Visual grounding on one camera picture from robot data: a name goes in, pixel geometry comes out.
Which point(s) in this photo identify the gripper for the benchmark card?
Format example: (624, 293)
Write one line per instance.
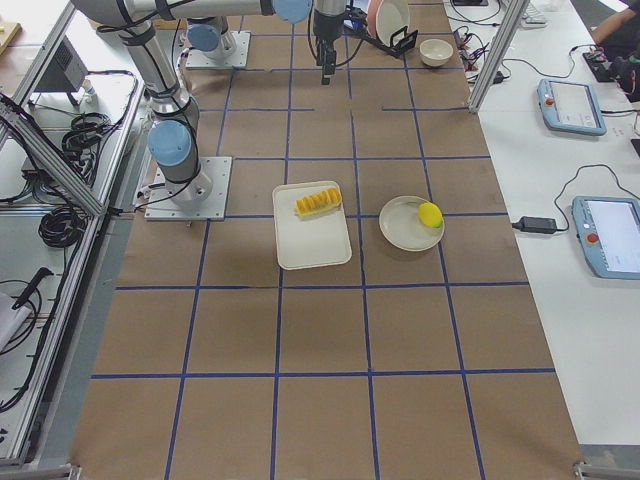
(325, 27)

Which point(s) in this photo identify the spiral bread roll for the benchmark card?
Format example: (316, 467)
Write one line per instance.
(318, 203)

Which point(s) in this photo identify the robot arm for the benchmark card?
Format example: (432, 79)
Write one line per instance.
(211, 36)
(172, 139)

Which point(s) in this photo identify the pink plate in rack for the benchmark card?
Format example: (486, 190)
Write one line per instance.
(371, 16)

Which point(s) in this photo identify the cream plate in rack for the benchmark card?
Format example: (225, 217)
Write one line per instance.
(392, 16)

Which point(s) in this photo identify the cream round plate with lemon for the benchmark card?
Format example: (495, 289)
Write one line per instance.
(399, 223)

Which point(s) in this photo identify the black dish rack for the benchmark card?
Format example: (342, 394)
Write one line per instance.
(399, 44)

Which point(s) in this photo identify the cream bowl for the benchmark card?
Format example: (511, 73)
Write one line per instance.
(435, 52)

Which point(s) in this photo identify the yellow lemon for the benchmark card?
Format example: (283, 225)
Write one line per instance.
(430, 215)

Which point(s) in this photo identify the cream rectangular tray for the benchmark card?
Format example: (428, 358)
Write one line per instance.
(308, 241)

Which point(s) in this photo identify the far teach pendant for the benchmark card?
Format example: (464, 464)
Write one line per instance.
(570, 107)

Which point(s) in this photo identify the teach pendant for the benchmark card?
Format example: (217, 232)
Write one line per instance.
(570, 107)
(607, 229)

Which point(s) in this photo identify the grey control box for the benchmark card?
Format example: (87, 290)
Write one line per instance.
(65, 72)

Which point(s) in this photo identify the black power adapter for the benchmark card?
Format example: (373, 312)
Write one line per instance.
(539, 225)

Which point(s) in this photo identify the person in black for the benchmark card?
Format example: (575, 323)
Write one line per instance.
(618, 35)

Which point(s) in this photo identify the near teach pendant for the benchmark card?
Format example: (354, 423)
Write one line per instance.
(607, 229)

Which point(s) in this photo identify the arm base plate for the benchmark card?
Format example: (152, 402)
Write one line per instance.
(205, 198)
(196, 60)

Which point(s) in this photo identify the aluminium frame post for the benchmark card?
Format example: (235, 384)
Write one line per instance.
(498, 48)

